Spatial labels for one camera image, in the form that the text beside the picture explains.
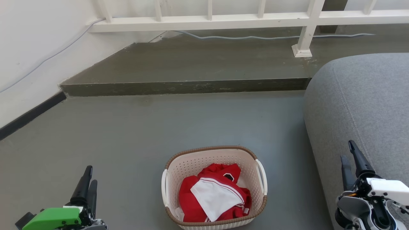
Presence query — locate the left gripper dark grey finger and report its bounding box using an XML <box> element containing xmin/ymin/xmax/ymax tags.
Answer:
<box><xmin>71</xmin><ymin>165</ymin><xmax>93</xmax><ymax>205</ymax></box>
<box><xmin>87</xmin><ymin>180</ymin><xmax>98</xmax><ymax>218</ymax></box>

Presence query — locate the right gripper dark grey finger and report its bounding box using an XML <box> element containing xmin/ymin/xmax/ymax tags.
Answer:
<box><xmin>348</xmin><ymin>140</ymin><xmax>376</xmax><ymax>178</ymax></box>
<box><xmin>340</xmin><ymin>155</ymin><xmax>356</xmax><ymax>192</ymax></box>

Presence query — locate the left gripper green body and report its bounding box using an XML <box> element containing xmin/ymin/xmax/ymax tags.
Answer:
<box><xmin>22</xmin><ymin>204</ymin><xmax>94</xmax><ymax>230</ymax></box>

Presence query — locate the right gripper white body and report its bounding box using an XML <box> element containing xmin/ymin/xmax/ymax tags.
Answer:
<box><xmin>347</xmin><ymin>177</ymin><xmax>409</xmax><ymax>205</ymax></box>

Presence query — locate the cream perforated laundry basket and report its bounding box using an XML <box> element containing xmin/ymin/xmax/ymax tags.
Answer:
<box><xmin>161</xmin><ymin>145</ymin><xmax>268</xmax><ymax>230</ymax></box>

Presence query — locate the grey fabric sofa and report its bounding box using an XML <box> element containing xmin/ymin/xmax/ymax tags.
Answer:
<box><xmin>303</xmin><ymin>53</ymin><xmax>409</xmax><ymax>230</ymax></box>

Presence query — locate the black baseboard strip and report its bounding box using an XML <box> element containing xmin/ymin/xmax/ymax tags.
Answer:
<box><xmin>0</xmin><ymin>91</ymin><xmax>67</xmax><ymax>141</ymax></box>

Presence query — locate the red and white jersey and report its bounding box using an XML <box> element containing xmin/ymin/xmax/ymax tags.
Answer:
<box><xmin>179</xmin><ymin>163</ymin><xmax>252</xmax><ymax>223</ymax></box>

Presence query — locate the white wooden railing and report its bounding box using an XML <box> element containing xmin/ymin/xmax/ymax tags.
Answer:
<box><xmin>88</xmin><ymin>0</ymin><xmax>409</xmax><ymax>58</ymax></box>

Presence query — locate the light grey cable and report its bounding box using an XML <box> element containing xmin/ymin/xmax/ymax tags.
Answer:
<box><xmin>174</xmin><ymin>30</ymin><xmax>375</xmax><ymax>41</ymax></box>
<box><xmin>0</xmin><ymin>17</ymin><xmax>106</xmax><ymax>94</ymax></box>

